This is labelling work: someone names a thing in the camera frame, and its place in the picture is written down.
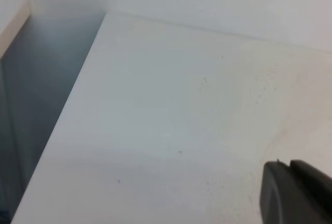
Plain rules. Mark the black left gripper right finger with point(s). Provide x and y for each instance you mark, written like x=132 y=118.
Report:
x=307 y=171

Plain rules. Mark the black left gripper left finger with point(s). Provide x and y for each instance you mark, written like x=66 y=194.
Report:
x=287 y=198

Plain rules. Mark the beige wooden furniture edge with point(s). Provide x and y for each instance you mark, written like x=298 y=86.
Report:
x=14 y=14

